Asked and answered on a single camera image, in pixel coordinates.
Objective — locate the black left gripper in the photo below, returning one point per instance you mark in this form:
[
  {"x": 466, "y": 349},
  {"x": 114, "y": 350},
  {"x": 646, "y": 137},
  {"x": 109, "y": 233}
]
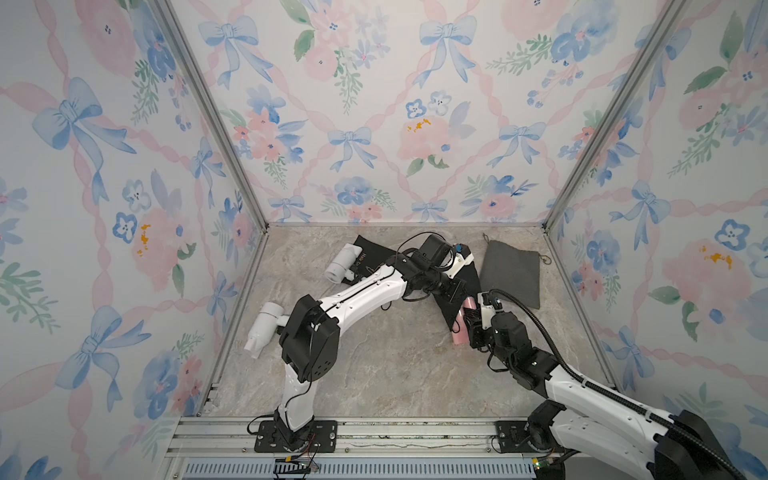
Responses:
[{"x": 452, "y": 296}]

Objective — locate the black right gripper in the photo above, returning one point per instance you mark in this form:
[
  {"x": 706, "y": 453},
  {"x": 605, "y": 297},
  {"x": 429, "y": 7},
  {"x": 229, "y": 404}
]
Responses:
[{"x": 475, "y": 317}]

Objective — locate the pink folding hair dryer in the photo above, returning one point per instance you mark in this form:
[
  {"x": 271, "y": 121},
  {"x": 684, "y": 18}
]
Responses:
[{"x": 466, "y": 317}]

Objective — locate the plain black drawstring pouch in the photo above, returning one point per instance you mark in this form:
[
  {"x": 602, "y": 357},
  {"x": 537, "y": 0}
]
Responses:
[{"x": 449, "y": 311}]

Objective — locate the black pouch with gold logo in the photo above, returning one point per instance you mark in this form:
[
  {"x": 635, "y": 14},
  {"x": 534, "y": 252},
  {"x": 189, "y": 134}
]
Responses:
[{"x": 368, "y": 261}]

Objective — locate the white hair dryer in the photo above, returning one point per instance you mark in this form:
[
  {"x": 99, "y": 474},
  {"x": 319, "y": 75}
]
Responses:
[
  {"x": 270, "y": 318},
  {"x": 339, "y": 269}
]

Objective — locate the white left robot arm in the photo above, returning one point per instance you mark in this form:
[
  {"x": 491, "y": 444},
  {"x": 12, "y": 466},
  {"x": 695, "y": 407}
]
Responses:
[{"x": 310, "y": 340}]

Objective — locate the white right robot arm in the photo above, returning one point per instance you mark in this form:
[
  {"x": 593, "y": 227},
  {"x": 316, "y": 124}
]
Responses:
[{"x": 580, "y": 416}]

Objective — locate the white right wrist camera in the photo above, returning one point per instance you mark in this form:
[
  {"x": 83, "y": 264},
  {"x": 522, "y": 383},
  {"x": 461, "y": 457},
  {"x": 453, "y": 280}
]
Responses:
[{"x": 489, "y": 306}]

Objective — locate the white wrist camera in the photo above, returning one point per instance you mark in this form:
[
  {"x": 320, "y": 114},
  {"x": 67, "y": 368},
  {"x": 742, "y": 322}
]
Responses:
[
  {"x": 460, "y": 257},
  {"x": 489, "y": 306}
]

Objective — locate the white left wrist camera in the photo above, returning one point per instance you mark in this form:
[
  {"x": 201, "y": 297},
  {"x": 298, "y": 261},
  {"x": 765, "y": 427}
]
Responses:
[{"x": 460, "y": 257}]

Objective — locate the grey fabric drawstring pouch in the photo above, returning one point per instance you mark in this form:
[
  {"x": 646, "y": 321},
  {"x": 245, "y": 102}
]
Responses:
[{"x": 513, "y": 270}]

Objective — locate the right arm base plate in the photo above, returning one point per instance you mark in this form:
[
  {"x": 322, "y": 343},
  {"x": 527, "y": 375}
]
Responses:
[{"x": 512, "y": 436}]

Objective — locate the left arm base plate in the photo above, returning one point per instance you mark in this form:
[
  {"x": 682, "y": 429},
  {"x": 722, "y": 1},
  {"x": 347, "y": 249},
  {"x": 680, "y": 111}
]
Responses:
[{"x": 318, "y": 436}]

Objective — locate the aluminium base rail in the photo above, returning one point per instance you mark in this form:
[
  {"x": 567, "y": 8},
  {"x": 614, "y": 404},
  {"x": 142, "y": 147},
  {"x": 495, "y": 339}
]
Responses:
[{"x": 213, "y": 445}]

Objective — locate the aluminium corner post right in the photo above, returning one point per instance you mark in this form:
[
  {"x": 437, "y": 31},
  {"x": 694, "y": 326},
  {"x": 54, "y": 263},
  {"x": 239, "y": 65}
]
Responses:
[{"x": 658, "y": 35}]

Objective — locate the aluminium corner post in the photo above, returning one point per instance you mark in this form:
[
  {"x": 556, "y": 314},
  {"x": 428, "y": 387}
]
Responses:
[
  {"x": 658, "y": 35},
  {"x": 169, "y": 23}
]

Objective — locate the aluminium corner post left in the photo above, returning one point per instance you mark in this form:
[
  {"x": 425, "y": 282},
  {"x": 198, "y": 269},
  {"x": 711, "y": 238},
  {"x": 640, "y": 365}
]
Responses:
[{"x": 169, "y": 23}]

